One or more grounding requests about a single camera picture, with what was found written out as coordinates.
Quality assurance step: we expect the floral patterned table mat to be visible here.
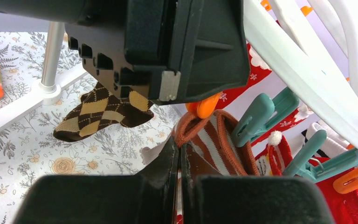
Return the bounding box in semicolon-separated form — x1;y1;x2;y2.
0;32;179;224

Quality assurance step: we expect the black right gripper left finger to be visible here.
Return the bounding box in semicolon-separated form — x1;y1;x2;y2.
14;137;179;224

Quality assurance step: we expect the red dotted sock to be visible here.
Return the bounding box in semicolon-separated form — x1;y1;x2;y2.
316;169;358;224

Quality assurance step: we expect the white round clip hanger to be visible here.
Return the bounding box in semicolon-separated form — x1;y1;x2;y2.
243;0;358;149

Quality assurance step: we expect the brown argyle sock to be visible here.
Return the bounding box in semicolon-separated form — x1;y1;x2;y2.
53;82;154;142

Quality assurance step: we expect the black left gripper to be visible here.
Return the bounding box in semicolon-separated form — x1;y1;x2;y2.
0;0;250;105

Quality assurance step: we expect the silver drying rack frame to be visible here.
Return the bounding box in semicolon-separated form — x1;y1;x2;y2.
0;21;88;132

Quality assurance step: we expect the red white hanging sock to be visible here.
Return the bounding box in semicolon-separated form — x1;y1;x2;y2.
215;43;272;109

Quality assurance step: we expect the small red hanging sock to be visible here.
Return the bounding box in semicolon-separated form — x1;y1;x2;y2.
251;104;314;146

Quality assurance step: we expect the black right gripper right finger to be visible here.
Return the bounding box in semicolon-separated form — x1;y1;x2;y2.
180;144;334;224

